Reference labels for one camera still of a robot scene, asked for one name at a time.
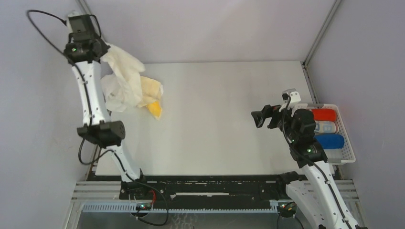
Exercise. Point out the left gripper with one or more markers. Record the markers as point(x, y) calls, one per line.
point(105, 46)

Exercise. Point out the yellow towel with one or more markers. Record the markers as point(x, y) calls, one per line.
point(152, 91)

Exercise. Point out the blue towel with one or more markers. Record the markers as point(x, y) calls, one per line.
point(330, 141)

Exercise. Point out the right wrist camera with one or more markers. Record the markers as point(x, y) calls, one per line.
point(291, 98)

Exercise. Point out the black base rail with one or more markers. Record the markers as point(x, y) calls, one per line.
point(248, 192)

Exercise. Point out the white plastic basket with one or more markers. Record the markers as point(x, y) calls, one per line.
point(335, 156)

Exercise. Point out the red rolled towel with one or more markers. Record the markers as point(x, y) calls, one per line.
point(324, 114)

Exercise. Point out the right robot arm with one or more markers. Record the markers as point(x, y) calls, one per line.
point(324, 208)

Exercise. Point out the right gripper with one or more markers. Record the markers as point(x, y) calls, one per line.
point(273, 114)

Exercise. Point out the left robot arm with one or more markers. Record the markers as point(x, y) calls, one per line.
point(98, 128)

